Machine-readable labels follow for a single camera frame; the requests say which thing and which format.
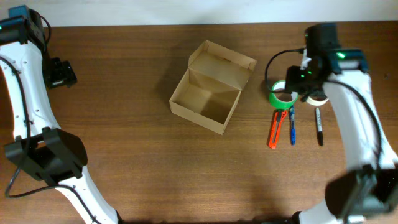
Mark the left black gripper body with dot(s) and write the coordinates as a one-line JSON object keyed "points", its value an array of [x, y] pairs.
{"points": [[57, 73]]}

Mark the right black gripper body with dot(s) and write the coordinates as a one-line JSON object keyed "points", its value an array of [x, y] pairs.
{"points": [[298, 80]]}

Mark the cream masking tape roll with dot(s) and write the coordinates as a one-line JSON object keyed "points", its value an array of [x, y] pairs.
{"points": [[316, 102]]}

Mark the black marker pen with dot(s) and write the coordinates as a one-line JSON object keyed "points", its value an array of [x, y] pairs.
{"points": [[319, 127]]}

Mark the green tape roll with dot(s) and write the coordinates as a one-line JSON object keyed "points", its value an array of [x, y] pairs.
{"points": [[276, 102]]}

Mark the orange utility knife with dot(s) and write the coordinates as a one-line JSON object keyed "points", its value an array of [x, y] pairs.
{"points": [[278, 118]]}

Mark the brown cardboard box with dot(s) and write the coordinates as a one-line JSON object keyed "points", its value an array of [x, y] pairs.
{"points": [[210, 88]]}

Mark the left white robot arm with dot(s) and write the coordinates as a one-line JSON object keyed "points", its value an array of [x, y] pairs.
{"points": [[46, 156]]}

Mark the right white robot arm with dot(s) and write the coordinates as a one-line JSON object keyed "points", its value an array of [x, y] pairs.
{"points": [[369, 186]]}

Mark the blue pen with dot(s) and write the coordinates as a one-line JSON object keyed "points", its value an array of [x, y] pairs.
{"points": [[292, 125]]}

